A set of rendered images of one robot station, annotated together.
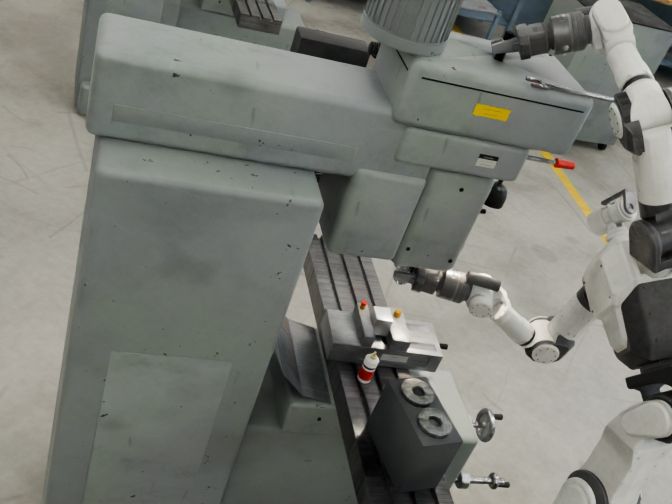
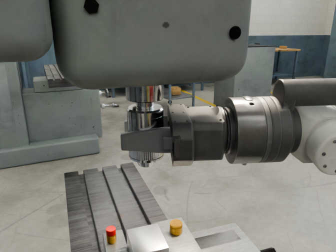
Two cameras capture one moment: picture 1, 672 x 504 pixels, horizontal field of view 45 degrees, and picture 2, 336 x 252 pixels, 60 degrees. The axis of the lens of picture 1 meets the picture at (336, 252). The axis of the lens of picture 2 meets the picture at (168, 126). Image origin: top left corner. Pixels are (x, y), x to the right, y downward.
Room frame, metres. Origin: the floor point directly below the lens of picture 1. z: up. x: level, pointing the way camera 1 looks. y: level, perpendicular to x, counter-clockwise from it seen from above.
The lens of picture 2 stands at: (1.54, -0.24, 1.36)
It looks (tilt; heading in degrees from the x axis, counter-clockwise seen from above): 18 degrees down; 2
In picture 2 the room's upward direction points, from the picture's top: straight up
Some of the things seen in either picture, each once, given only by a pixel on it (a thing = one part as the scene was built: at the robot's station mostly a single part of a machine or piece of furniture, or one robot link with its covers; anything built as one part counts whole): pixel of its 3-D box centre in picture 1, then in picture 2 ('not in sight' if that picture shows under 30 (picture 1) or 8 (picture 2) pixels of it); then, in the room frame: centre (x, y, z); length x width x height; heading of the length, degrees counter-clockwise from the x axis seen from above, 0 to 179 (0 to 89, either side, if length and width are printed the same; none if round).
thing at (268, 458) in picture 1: (328, 455); not in sight; (1.91, -0.22, 0.42); 0.81 x 0.32 x 0.60; 112
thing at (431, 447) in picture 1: (413, 431); not in sight; (1.53, -0.35, 1.02); 0.22 x 0.12 x 0.20; 33
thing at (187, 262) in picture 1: (155, 364); not in sight; (1.67, 0.37, 0.78); 0.50 x 0.47 x 1.56; 112
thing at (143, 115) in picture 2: not in sight; (145, 110); (1.90, -0.20, 1.26); 0.05 x 0.05 x 0.01
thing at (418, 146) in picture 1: (449, 131); not in sight; (1.89, -0.16, 1.68); 0.34 x 0.24 x 0.10; 112
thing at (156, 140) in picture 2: (404, 277); (146, 142); (1.87, -0.20, 1.23); 0.06 x 0.02 x 0.03; 95
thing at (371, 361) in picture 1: (369, 365); not in sight; (1.77, -0.20, 0.97); 0.04 x 0.04 x 0.11
